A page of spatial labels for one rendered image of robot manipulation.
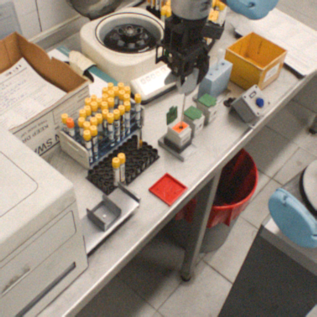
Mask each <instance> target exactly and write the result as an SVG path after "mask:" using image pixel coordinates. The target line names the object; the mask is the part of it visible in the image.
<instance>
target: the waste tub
mask: <svg viewBox="0 0 317 317"><path fill-rule="evenodd" d="M288 52H289V50H287V49H285V48H283V47H282V46H280V45H278V44H275V43H274V42H272V41H270V40H268V38H265V37H263V36H261V35H260V34H258V33H255V32H253V31H251V32H250V33H248V34H246V35H244V36H243V37H241V38H240V39H239V40H238V41H236V42H234V43H232V44H231V45H230V46H228V47H227V48H226V49H225V56H224V60H226V61H228V62H230V63H232V70H231V73H230V79H229V81H230V82H233V83H234V84H235V85H238V86H239V87H241V88H242V89H243V90H245V91H247V90H249V89H250V88H251V87H252V86H254V85H257V86H258V87H259V88H260V90H261V91H262V90H263V89H264V88H265V87H266V86H268V85H269V84H271V83H272V82H273V81H275V79H276V78H278V77H279V75H280V72H281V70H282V66H283V63H284V60H285V57H286V55H287V53H288Z"/></svg>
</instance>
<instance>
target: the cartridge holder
mask: <svg viewBox="0 0 317 317"><path fill-rule="evenodd" d="M192 139H193V138H192V137H190V139H189V140H188V141H187V142H186V143H184V144H183V145H182V146H181V147H180V146H178V145H177V144H175V143H173V142H172V141H171V140H170V139H169V138H167V133H166V134H165V135H163V136H162V137H160V138H159V139H158V144H160V145H161V146H162V147H164V148H166V149H167V150H169V152H171V153H172V154H173V155H176V156H177V157H178V158H180V159H181V160H182V161H184V160H186V159H187V158H188V157H189V156H190V155H192V154H193V153H194V152H195V150H197V149H198V147H197V146H195V145H194V144H192Z"/></svg>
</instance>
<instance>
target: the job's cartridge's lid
mask: <svg viewBox="0 0 317 317"><path fill-rule="evenodd" d="M177 117H178V106H175V107H173V106H171V107H170V108H169V112H168V113H167V125H169V124H172V122H174V121H175V120H176V119H177Z"/></svg>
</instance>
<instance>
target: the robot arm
mask: <svg viewBox="0 0 317 317"><path fill-rule="evenodd" d="M218 1H220V2H221V3H223V4H225V5H226V6H228V7H229V8H230V10H231V11H233V12H234V13H237V14H240V15H242V16H244V17H247V18H248V19H249V20H253V21H257V20H261V19H262V18H264V17H266V16H267V15H268V14H269V12H270V11H272V10H273V8H275V7H276V5H277V4H278V2H279V0H218ZM211 7H212V0H170V9H171V15H170V16H169V17H167V18H166V19H165V29H164V38H163V39H161V40H159V41H158V42H157V43H156V54H155V64H158V63H159V62H163V63H165V65H167V68H169V69H170V70H171V71H170V72H169V73H168V75H167V76H166V77H165V80H164V84H165V85H168V84H171V83H174V82H176V86H177V87H178V91H179V94H180V95H182V94H184V93H185V96H186V97H187V96H188V95H190V94H191V93H193V92H194V91H195V90H196V89H197V87H198V85H199V84H200V83H201V82H202V80H203V79H204V77H205V76H206V75H207V73H208V72H209V66H210V63H209V60H210V58H211V57H210V56H209V55H208V54H209V45H208V44H207V40H205V39H203V37H207V38H209V39H211V40H213V39H216V40H219V39H220V38H221V36H222V33H223V31H224V28H223V27H221V26H220V24H218V23H217V22H215V21H211V20H209V14H210V12H211ZM160 47H161V48H162V55H161V56H159V58H158V49H159V48H160ZM164 52H165V55H164ZM186 77H187V80H186ZM267 206H268V207H269V211H270V213H271V217H272V219H273V221H274V222H275V224H276V226H277V227H278V228H279V229H280V230H281V231H282V233H283V234H284V235H285V236H286V237H288V238H289V239H290V240H292V241H293V242H295V244H297V245H299V246H302V247H304V248H315V247H317V159H316V160H314V162H312V163H310V164H309V165H307V166H306V167H305V168H304V169H303V170H301V171H300V173H298V174H296V175H295V176H294V177H293V178H292V179H290V180H289V181H287V182H286V184H284V185H283V186H281V187H280V188H277V189H276V190H275V192H274V193H273V194H272V195H271V196H270V198H269V202H267Z"/></svg>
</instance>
